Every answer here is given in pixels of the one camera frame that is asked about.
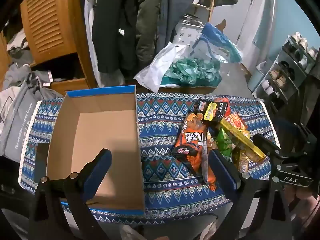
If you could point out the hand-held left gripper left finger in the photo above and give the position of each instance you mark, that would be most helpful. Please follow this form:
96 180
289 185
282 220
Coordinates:
100 170

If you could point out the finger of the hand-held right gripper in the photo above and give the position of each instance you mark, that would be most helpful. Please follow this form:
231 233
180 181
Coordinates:
265 143

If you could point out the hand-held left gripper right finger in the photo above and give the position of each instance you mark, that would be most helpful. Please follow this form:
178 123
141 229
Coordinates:
222 170

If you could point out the clear orange snack packet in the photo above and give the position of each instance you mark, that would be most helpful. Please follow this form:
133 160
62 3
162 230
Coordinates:
210 177

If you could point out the brown yellow snack packet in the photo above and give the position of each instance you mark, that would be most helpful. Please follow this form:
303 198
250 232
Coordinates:
243 162

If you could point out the long yellow snack packet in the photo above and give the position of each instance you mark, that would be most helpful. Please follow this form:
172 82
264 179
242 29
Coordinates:
240 135

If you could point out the green snack packet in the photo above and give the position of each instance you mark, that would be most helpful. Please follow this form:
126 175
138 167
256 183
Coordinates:
223 142

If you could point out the red striped snack packet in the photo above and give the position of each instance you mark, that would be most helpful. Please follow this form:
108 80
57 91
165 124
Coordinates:
236 121

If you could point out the blue-rimmed cardboard box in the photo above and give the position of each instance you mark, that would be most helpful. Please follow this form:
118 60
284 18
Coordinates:
105 130

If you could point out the large orange snack packet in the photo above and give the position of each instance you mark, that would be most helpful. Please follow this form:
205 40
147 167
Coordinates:
190 140

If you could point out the black yellow snack packet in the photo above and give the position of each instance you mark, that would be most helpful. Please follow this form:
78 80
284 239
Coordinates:
213 110

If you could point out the person's right hand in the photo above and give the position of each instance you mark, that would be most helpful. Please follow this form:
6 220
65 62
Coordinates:
302 205

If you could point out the light blue bin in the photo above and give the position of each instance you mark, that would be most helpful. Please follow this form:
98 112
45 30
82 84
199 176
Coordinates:
257 77

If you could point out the group of shoes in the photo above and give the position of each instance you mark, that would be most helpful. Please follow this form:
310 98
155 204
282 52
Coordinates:
277 76

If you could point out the blue patterned tablecloth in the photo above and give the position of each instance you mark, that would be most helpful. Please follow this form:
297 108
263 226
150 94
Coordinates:
162 130

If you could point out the grey shoe rack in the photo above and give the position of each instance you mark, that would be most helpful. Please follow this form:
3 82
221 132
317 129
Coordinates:
287 63

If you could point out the grey printed tote bag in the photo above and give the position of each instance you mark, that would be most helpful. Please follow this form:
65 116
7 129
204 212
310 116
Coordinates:
22 120

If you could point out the green plastic bags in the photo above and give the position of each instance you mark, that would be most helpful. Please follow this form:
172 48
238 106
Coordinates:
190 70

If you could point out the blue plastic bag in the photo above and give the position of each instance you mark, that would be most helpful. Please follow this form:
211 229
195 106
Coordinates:
217 42

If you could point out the white plastic bag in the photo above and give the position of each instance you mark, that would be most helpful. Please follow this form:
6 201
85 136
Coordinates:
155 72

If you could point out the white appliance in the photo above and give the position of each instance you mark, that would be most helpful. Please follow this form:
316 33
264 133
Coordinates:
186 32

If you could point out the dark hanging jacket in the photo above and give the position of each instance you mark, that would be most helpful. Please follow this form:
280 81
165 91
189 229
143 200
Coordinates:
112 30

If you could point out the wooden ladder shelf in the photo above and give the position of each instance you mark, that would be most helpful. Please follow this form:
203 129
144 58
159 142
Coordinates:
212 7

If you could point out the grey clothes pile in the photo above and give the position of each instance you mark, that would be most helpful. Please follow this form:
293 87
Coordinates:
17 47

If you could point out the green hanging coat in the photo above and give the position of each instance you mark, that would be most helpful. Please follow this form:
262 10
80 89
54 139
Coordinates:
147 30

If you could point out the white hanging garment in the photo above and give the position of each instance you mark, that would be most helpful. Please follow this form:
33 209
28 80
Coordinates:
88 17

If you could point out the wooden louvred wardrobe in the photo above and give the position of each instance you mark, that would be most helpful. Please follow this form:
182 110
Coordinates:
50 22

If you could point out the grey-blue hanging garment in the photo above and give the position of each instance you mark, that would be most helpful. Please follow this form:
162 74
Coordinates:
172 10

